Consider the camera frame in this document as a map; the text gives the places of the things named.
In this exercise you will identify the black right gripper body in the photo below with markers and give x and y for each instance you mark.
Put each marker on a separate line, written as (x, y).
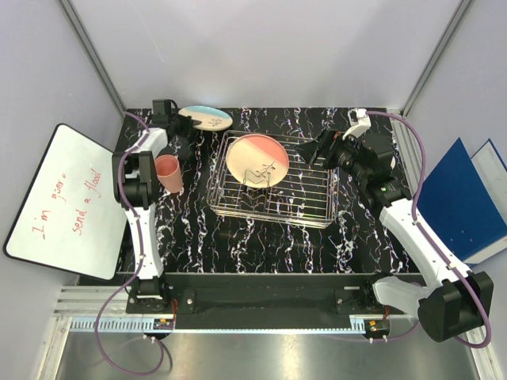
(333, 141)

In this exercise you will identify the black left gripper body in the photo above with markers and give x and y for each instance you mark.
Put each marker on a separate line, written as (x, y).
(182, 125)

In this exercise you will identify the blue and cream plate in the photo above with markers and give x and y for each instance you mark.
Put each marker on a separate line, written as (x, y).
(207, 118)

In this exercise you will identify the pink plastic cup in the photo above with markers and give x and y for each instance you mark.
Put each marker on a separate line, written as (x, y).
(169, 173)

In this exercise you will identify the pink and cream plate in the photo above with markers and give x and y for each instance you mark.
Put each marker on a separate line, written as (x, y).
(257, 161)

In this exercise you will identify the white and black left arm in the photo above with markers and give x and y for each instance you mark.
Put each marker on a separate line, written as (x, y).
(136, 190)

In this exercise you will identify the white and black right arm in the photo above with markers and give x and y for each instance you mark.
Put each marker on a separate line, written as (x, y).
(453, 300)

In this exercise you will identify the white whiteboard with red writing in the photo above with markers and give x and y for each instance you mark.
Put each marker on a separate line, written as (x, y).
(70, 219)

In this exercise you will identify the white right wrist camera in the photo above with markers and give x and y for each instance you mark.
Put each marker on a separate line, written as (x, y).
(359, 123)

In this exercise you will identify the chrome wire dish rack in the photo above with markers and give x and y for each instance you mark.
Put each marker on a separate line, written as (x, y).
(302, 195)

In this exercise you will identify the blue ring binder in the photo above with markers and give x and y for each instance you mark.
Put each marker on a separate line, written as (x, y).
(464, 201)

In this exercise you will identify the aluminium frame rail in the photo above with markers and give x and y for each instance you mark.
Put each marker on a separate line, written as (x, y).
(77, 25)
(442, 45)

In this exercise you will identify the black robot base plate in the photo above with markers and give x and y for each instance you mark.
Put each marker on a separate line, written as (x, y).
(196, 294)

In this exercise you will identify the right aluminium frame rail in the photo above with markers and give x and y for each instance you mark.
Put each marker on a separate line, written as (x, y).
(442, 45)

